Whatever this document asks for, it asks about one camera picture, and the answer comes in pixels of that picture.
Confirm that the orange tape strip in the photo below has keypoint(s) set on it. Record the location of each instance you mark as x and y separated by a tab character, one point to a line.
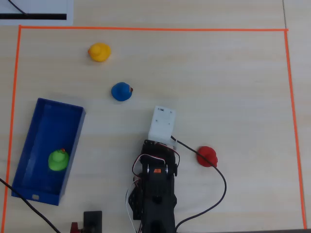
12	121
145	29
294	121

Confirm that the red rubber duck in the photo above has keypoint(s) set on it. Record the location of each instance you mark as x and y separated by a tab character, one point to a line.
206	156

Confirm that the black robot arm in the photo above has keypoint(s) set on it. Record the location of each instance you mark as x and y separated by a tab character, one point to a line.
158	194

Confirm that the blue rubber duck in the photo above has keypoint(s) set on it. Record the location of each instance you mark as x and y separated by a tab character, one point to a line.
120	92

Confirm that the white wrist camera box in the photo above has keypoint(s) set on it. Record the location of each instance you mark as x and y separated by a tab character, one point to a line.
161	123

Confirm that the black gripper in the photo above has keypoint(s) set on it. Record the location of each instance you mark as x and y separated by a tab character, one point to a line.
151	144

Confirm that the green rubber duck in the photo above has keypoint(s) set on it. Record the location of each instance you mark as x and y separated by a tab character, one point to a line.
58	161

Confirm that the yellow rubber duck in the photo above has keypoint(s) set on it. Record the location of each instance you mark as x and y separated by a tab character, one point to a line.
99	53

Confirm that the blue plastic box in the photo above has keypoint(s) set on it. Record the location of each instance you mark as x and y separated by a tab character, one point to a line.
43	126

